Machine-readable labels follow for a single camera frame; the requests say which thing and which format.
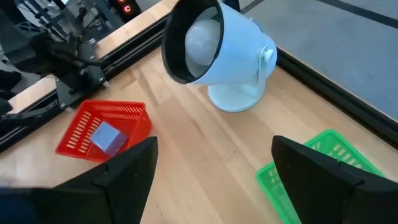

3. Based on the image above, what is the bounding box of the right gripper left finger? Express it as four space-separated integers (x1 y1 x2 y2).
0 136 159 224

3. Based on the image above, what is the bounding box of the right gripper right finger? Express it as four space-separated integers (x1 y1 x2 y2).
272 135 398 224

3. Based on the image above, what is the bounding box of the lavender cube charger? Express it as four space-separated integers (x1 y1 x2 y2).
89 121 129 157

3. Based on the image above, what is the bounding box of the green plastic basket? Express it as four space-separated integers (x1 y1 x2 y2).
255 129 387 224

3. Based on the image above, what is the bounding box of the red plastic basket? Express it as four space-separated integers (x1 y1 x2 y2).
55 99 153 164

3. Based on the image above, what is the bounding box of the black box with red lights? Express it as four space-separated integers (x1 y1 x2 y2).
108 0 142 24

